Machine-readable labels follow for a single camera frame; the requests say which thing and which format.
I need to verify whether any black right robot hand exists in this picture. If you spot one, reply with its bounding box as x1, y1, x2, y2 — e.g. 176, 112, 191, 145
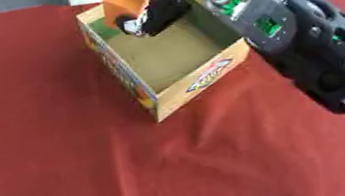
111, 0, 213, 43

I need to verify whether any tan cardboard box green inside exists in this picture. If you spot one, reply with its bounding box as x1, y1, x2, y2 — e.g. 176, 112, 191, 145
72, 0, 263, 134

